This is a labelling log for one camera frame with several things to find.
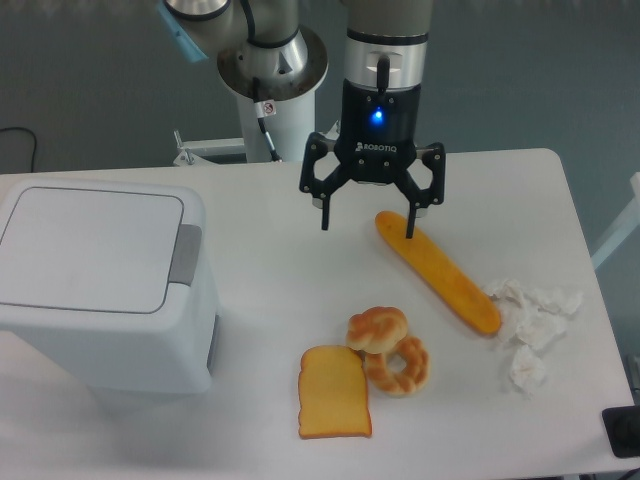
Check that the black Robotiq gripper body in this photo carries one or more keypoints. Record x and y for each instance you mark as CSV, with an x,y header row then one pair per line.
x,y
377,131

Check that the white push-lid trash can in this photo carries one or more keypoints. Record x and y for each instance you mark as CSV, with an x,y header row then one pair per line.
x,y
111,281

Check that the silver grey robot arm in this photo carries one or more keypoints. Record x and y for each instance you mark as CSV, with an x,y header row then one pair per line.
x,y
264,45

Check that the long orange baguette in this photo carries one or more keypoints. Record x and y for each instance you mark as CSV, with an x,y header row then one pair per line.
x,y
464,297

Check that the braided round bread bun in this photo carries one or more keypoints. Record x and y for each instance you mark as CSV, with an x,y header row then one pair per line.
x,y
376,330

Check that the large crumpled white tissue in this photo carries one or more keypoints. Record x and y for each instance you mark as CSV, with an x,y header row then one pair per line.
x,y
532,316

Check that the small crumpled white tissue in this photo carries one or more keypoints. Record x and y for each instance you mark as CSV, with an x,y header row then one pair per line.
x,y
527,371

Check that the orange toast slice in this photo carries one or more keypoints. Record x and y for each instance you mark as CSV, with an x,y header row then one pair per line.
x,y
333,394

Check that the black device at table edge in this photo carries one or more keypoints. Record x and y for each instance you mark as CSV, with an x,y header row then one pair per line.
x,y
622,428

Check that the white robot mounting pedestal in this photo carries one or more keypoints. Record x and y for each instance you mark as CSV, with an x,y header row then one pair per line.
x,y
267,128

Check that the white frame leg right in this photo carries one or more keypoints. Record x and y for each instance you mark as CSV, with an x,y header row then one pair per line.
x,y
619,229

